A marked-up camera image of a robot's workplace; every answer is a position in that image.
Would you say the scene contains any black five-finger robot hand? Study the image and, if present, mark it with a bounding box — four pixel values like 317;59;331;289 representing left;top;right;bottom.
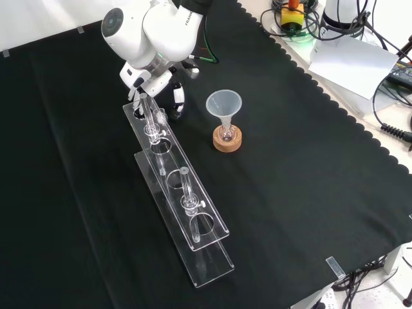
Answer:
119;61;201;122

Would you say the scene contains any translucent plastic funnel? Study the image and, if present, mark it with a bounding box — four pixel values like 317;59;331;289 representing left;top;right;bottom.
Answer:
205;90;243;129

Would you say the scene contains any clear funnel stand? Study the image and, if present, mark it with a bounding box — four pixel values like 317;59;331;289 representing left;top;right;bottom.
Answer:
122;93;235;289

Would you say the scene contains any small round-bottom glass flask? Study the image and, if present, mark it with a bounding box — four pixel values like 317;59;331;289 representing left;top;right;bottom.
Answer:
218;124;236;142

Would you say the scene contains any yellow stop button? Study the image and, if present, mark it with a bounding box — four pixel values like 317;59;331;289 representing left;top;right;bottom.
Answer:
281;0;306;34

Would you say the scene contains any black cloth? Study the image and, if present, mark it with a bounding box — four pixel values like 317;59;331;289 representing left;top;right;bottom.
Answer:
0;0;412;309

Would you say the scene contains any pale board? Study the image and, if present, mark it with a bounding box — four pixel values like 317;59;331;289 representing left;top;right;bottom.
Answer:
308;34;400;101

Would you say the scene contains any black power adapter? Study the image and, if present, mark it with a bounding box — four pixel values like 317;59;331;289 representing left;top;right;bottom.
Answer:
385;62;412;91

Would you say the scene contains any white power strip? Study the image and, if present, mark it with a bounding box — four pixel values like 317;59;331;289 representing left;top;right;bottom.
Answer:
308;287;339;309

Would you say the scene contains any green cable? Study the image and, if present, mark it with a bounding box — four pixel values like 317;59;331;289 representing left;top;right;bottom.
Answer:
189;17;220;64

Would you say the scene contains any cork ring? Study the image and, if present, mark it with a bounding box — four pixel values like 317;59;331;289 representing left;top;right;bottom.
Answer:
212;126;243;154

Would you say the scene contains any black coiled cable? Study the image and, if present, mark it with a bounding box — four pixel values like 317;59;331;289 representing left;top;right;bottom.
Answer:
372;75;412;145

